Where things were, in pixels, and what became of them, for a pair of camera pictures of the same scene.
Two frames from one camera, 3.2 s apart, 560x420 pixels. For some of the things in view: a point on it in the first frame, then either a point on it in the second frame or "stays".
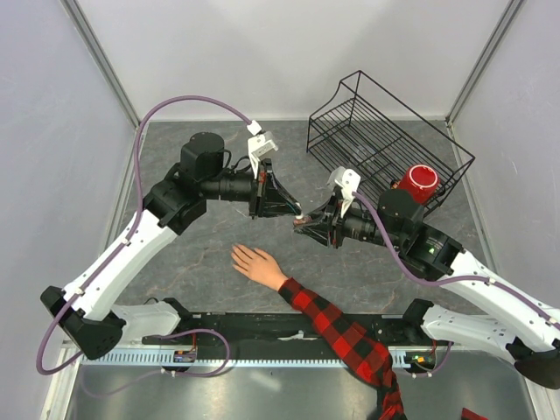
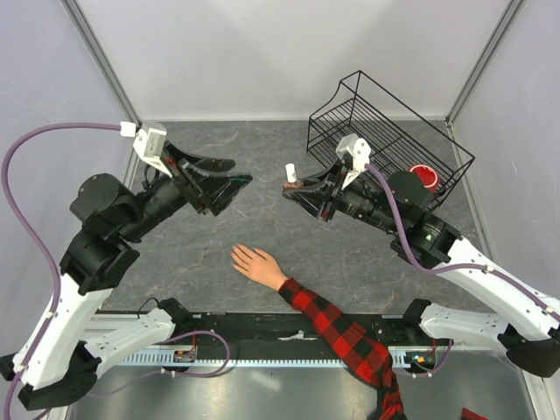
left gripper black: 267,184 → 208,192
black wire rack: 367,131 stays
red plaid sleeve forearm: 368,357 stays
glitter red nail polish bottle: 302,220 → 297,184
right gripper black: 320,229 → 313,198
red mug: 422,181 stays
